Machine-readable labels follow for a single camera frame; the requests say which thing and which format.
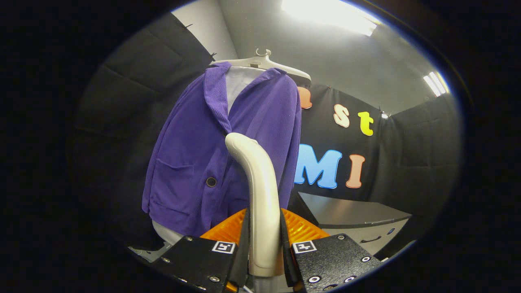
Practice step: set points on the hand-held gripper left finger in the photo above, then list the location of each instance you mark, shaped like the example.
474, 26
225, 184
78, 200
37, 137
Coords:
203, 260

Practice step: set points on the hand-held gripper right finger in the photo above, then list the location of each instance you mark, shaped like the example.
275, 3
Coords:
329, 260

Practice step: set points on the white garment steamer head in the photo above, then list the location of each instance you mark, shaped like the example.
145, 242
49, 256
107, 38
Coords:
262, 203

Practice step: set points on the cream plastic clothes hanger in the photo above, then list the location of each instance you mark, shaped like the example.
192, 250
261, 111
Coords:
260, 63

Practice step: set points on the grey cabinet with dark top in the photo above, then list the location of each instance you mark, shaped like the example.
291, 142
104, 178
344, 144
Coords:
350, 211

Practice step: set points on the double ceiling light panel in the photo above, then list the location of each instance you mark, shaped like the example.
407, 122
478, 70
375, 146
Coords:
435, 83

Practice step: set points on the large ceiling light panel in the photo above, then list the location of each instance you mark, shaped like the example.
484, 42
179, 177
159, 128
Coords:
329, 14

